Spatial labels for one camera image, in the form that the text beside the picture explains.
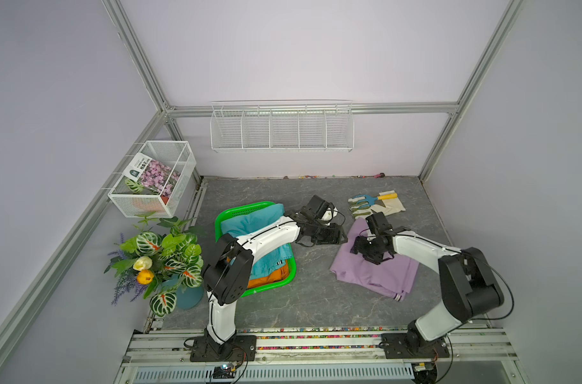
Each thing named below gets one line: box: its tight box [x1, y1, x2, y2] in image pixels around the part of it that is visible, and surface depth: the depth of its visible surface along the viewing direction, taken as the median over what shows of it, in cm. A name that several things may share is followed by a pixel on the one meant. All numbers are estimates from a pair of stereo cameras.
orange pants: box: [247, 260, 290, 289], surface depth 86 cm
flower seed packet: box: [123, 152, 181, 198], surface depth 75 cm
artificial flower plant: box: [103, 214, 204, 317], surface depth 60 cm
